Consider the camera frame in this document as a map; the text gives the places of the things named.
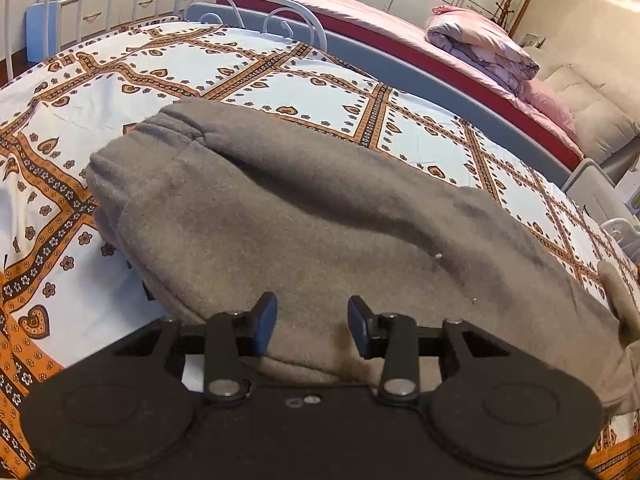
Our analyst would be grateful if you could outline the blue board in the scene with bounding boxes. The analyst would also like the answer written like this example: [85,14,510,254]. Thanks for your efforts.
[27,0,63,63]

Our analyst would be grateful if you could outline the wooden coat rack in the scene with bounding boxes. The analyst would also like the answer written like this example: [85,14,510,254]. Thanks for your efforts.
[492,0,523,36]

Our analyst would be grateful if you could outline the white metal bed frame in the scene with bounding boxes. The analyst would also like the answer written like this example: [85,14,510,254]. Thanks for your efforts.
[4,0,640,251]

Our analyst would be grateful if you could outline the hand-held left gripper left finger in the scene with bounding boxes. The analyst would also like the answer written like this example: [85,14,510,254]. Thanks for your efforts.
[114,291,279,405]

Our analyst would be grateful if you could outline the heart-patterned bed sheet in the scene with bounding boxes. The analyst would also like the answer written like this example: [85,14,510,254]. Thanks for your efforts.
[0,20,640,480]

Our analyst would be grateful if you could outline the folded pink quilt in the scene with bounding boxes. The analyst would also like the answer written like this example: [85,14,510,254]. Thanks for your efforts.
[426,5,541,96]

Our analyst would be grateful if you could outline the double bed with pink sheet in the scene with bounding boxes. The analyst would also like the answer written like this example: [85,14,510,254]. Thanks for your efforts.
[187,0,586,176]

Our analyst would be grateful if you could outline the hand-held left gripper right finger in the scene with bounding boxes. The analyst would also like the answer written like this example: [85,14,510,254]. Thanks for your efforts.
[347,295,506,406]

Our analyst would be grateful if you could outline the pink pillow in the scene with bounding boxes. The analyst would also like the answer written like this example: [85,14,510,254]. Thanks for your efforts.
[520,77,578,143]

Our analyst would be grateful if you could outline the white low cabinet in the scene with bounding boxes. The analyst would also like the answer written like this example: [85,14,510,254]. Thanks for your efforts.
[55,0,221,43]

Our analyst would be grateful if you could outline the beige padded headboard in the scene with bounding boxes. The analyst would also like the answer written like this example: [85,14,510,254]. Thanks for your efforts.
[520,45,640,166]

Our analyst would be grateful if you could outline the grey pants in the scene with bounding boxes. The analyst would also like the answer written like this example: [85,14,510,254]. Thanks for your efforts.
[85,97,640,416]

